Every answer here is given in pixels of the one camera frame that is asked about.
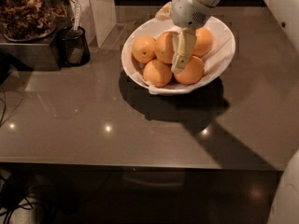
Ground orange far left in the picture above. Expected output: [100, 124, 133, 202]
[132, 35, 155, 63]

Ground orange back right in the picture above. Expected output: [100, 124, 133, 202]
[192, 27, 213, 57]

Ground orange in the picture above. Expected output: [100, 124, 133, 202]
[192, 27, 213, 57]
[174, 56, 205, 85]
[154, 32, 177, 64]
[143, 59, 173, 88]
[132, 35, 155, 63]

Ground white utensil in cup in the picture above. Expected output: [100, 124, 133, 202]
[68, 0, 81, 38]

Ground thin cable at left edge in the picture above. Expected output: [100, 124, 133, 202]
[0, 86, 7, 126]

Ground dark metal box stand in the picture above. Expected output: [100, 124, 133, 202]
[0, 17, 72, 71]

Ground black mesh cup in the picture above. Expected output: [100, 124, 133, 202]
[57, 26, 90, 66]

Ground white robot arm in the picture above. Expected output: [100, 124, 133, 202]
[155, 0, 220, 74]

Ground orange top centre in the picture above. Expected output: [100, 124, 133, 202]
[154, 32, 177, 64]

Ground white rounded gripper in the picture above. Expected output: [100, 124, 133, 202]
[155, 0, 213, 74]

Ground white oval bowl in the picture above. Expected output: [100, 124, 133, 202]
[121, 11, 236, 96]

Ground orange front right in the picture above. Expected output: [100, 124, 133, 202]
[174, 56, 205, 85]

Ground orange front left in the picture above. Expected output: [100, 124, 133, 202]
[143, 59, 173, 88]

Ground black cables on floor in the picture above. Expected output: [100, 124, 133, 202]
[0, 171, 36, 224]

